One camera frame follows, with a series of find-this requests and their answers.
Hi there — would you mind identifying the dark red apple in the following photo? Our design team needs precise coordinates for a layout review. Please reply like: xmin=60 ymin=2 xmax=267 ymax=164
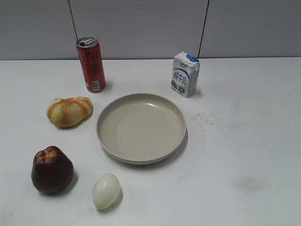
xmin=31 ymin=146 xmax=74 ymax=194

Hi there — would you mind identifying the beige round plate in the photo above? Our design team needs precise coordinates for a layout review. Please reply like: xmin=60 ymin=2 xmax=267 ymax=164
xmin=96 ymin=93 xmax=187 ymax=165

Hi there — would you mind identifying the white blue milk carton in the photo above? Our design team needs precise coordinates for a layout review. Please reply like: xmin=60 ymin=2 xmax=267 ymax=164
xmin=171 ymin=52 xmax=200 ymax=98

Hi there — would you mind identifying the orange striped bread bun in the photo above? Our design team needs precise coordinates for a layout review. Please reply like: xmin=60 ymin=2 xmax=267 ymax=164
xmin=46 ymin=97 xmax=93 ymax=128

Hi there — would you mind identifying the white egg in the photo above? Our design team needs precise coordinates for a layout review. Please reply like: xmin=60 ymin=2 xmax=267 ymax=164
xmin=92 ymin=174 xmax=120 ymax=210

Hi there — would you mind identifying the red soda can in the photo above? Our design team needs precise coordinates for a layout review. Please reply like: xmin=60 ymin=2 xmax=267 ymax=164
xmin=76 ymin=37 xmax=106 ymax=93

